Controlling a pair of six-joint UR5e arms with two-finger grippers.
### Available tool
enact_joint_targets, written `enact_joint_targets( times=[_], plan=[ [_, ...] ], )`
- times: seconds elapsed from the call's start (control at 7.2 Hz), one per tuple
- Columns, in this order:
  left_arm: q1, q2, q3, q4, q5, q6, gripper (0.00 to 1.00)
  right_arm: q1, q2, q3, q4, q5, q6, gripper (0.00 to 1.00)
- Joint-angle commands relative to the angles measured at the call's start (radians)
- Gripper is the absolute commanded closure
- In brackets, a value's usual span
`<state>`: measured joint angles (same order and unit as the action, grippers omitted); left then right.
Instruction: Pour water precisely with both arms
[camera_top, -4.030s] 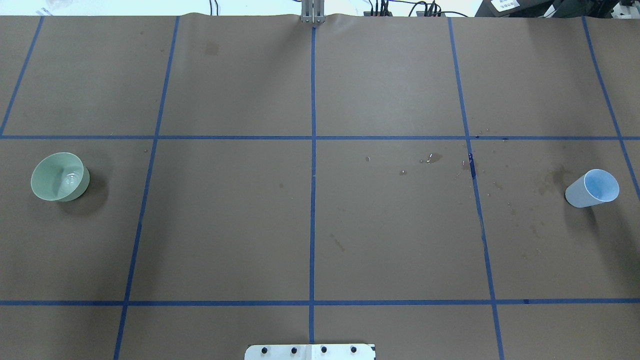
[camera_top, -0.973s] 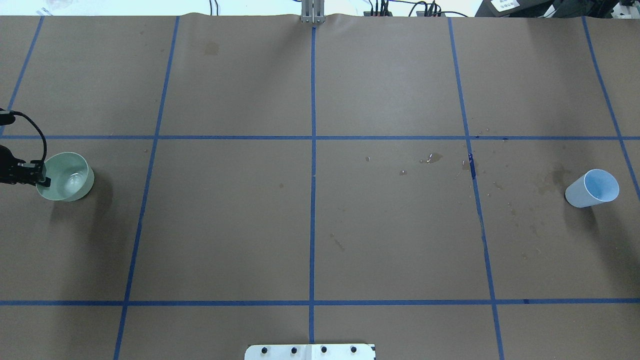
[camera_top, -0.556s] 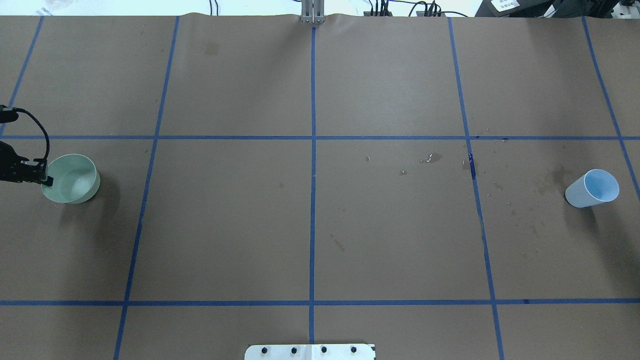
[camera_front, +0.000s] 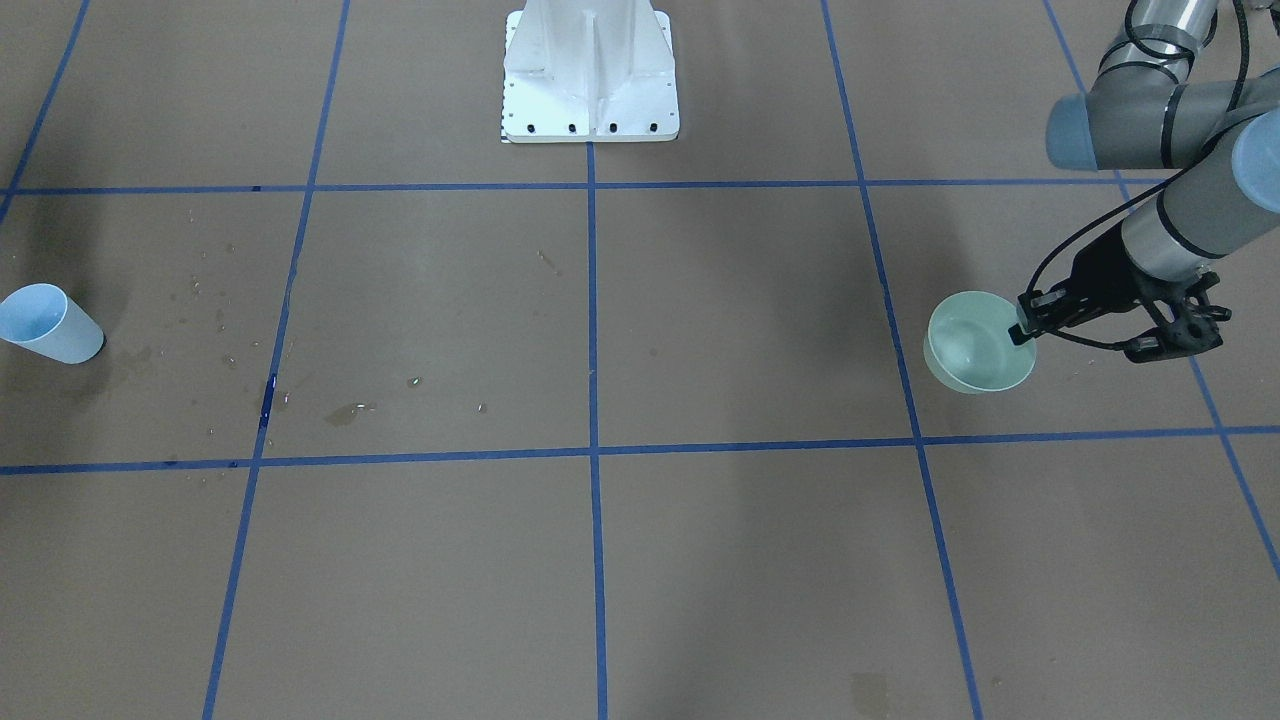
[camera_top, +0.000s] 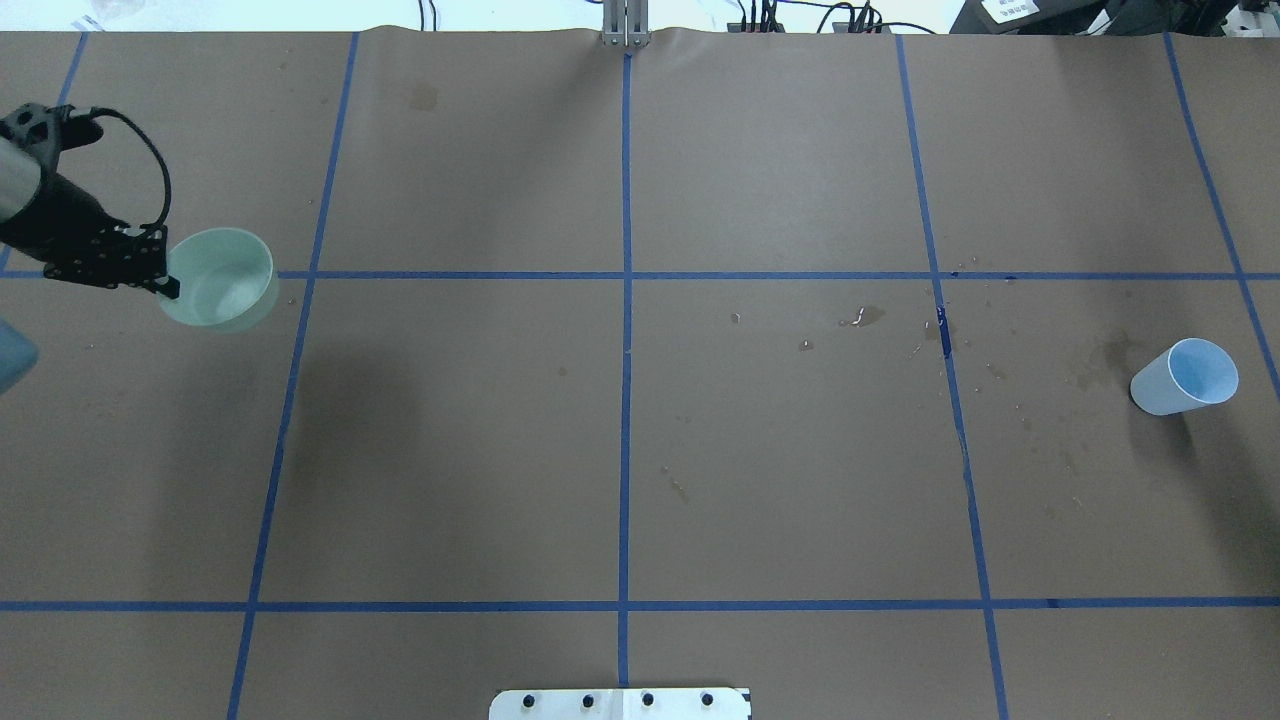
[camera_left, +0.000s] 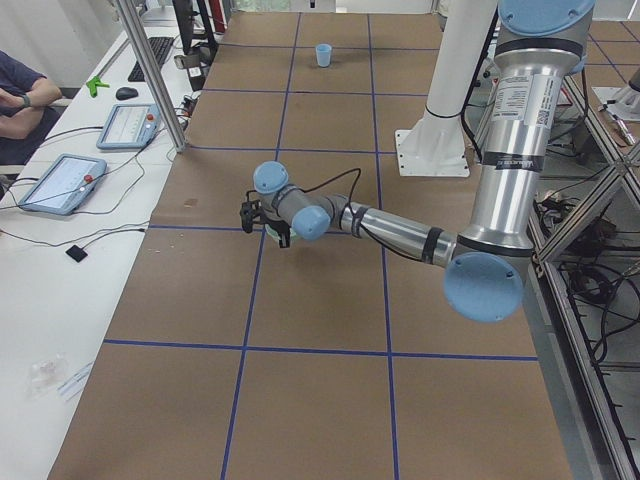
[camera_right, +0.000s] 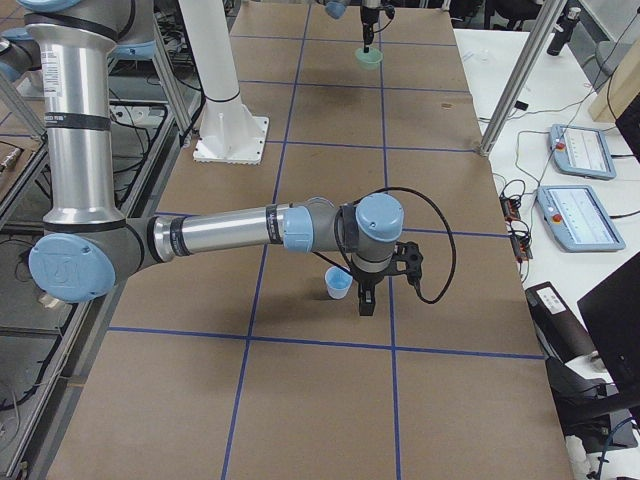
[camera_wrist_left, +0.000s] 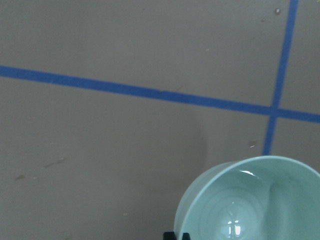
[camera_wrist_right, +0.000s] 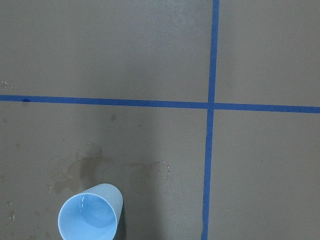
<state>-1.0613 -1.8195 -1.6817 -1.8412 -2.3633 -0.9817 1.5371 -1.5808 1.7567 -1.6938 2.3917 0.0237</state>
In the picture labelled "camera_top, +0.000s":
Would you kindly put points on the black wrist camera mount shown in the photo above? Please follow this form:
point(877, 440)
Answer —
point(45, 132)

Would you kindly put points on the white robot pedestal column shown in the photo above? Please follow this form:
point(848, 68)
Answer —
point(623, 703)

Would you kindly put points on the mint green bowl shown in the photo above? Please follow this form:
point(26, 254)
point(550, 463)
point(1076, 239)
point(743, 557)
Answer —
point(226, 279)

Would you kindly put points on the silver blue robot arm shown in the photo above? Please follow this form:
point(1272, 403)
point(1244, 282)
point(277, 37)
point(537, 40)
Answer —
point(22, 176)

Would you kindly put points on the light blue plastic cup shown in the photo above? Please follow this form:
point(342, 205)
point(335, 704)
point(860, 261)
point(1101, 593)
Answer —
point(1191, 374)

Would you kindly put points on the aluminium frame post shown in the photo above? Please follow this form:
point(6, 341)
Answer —
point(625, 23)

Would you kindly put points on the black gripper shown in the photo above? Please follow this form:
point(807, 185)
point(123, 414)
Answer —
point(62, 217)

